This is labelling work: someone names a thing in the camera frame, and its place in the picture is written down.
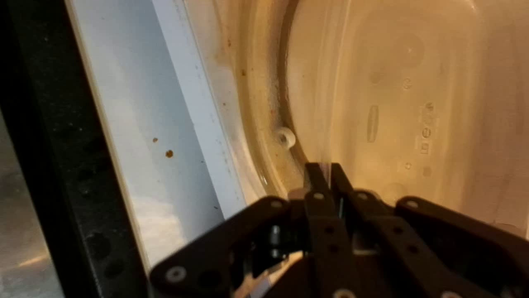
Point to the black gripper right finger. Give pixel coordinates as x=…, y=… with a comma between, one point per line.
x=439, y=252

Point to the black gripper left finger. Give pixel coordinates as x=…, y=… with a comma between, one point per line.
x=262, y=237

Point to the clear plastic bowl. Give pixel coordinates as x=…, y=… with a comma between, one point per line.
x=417, y=98

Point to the microwave with open door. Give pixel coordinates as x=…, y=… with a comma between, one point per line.
x=131, y=128

